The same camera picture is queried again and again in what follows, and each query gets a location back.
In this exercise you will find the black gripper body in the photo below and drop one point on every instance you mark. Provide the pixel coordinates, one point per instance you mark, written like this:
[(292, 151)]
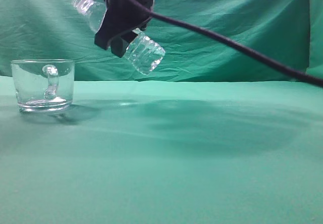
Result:
[(130, 12)]

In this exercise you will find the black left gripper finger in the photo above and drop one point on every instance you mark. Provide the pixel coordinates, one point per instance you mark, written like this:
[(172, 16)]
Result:
[(107, 31)]

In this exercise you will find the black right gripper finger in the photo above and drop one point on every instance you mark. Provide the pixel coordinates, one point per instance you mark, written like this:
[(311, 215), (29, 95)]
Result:
[(120, 42)]

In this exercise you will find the clear plastic water bottle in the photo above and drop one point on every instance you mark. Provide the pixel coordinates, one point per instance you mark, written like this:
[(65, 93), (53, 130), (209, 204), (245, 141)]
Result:
[(143, 53)]

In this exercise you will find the clear glass mug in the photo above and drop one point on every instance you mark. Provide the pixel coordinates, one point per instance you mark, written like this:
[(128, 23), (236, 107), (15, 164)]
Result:
[(43, 85)]

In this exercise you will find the green table cloth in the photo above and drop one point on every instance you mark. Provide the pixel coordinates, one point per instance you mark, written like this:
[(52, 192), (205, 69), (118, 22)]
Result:
[(165, 152)]

